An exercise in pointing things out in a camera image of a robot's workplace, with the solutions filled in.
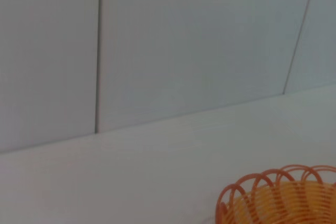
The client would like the orange plastic wire basket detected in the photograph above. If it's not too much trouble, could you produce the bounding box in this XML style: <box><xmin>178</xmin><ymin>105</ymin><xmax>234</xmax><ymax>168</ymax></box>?
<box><xmin>215</xmin><ymin>165</ymin><xmax>336</xmax><ymax>224</ymax></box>

